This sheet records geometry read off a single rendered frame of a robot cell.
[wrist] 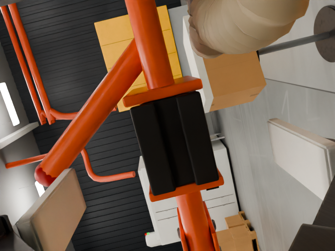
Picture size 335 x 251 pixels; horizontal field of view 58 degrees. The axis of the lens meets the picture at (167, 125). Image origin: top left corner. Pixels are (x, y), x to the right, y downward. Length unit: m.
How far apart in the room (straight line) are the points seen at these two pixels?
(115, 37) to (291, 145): 7.44
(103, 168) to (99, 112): 11.45
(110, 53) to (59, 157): 7.34
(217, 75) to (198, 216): 1.77
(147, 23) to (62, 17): 11.04
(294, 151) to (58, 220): 0.13
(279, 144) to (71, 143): 0.16
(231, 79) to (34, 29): 9.93
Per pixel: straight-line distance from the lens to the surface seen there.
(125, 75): 0.25
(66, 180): 0.19
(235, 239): 7.41
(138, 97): 0.22
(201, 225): 0.26
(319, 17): 2.60
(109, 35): 7.60
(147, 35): 0.23
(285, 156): 0.19
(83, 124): 0.26
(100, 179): 8.26
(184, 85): 0.22
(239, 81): 2.01
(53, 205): 0.17
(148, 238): 9.23
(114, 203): 12.23
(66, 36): 11.16
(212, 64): 2.02
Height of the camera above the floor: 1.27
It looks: 1 degrees up
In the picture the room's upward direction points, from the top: 104 degrees counter-clockwise
